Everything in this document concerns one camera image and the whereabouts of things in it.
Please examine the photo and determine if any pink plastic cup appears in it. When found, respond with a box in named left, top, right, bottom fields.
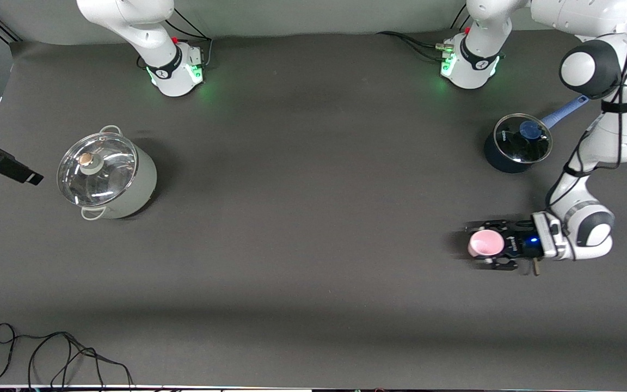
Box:
left=468, top=229, right=506, bottom=258

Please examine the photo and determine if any dark blue saucepan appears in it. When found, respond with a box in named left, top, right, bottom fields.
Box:
left=483, top=95, right=590, bottom=174

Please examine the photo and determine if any glass lid with brass knob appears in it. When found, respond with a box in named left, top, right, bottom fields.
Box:
left=57, top=132, right=139, bottom=207

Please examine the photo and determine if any glass lid with blue knob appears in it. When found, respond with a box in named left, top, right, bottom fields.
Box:
left=494, top=113, right=554, bottom=164

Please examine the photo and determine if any dark grey table cloth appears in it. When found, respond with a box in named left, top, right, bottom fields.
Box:
left=0, top=24, right=627, bottom=390

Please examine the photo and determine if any grey-green two-handled pot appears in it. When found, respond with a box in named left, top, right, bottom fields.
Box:
left=57, top=125, right=158, bottom=221

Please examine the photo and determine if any black aluminium frame rail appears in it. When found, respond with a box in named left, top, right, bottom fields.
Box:
left=0, top=5, right=23, bottom=45

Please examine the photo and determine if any loose thin black cable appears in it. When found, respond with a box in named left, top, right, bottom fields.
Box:
left=0, top=323, right=134, bottom=390

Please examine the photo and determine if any black arm-mounted cable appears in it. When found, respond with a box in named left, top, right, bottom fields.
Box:
left=545, top=16, right=627, bottom=210

